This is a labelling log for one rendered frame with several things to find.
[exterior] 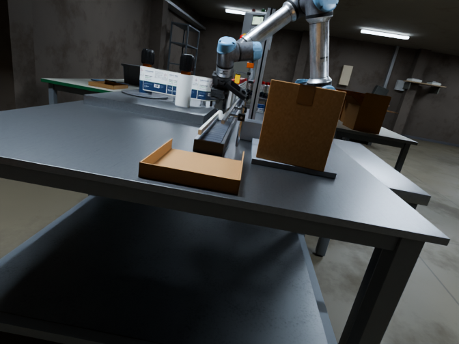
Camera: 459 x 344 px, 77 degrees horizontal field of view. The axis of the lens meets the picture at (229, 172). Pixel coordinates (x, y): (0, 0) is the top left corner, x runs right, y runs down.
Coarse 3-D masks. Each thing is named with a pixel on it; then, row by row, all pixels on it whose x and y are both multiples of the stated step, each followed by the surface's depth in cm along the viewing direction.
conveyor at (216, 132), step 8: (232, 112) 189; (216, 120) 147; (232, 120) 169; (208, 128) 123; (216, 128) 126; (224, 128) 129; (200, 136) 107; (208, 136) 109; (216, 136) 112; (224, 136) 115
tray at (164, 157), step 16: (144, 160) 75; (160, 160) 87; (176, 160) 90; (192, 160) 93; (208, 160) 95; (224, 160) 98; (144, 176) 74; (160, 176) 73; (176, 176) 73; (192, 176) 73; (208, 176) 72; (224, 176) 84; (240, 176) 75
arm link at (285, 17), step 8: (288, 0) 133; (296, 0) 131; (280, 8) 134; (288, 8) 132; (296, 8) 132; (272, 16) 132; (280, 16) 132; (288, 16) 133; (296, 16) 134; (264, 24) 132; (272, 24) 132; (280, 24) 133; (256, 32) 131; (264, 32) 132; (272, 32) 134; (240, 40) 131; (248, 40) 131; (256, 40) 132; (264, 40) 135
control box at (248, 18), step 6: (246, 12) 172; (252, 12) 170; (258, 12) 167; (264, 12) 165; (246, 18) 172; (252, 18) 170; (264, 18) 165; (246, 24) 173; (246, 30) 174; (270, 36) 172; (270, 42) 174
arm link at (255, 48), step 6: (240, 42) 121; (246, 42) 121; (252, 42) 121; (258, 42) 122; (240, 48) 119; (246, 48) 119; (252, 48) 120; (258, 48) 121; (240, 54) 119; (246, 54) 120; (252, 54) 121; (258, 54) 122; (240, 60) 122; (246, 60) 123; (252, 60) 125
